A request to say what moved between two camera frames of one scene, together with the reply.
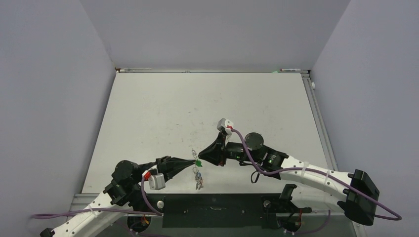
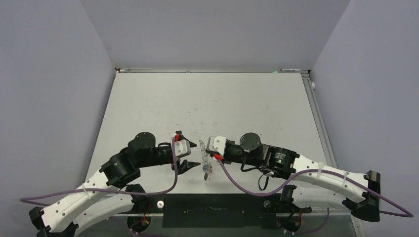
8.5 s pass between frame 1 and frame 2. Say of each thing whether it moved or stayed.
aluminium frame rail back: stayed
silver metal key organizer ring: moved
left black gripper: moved
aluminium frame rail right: stayed
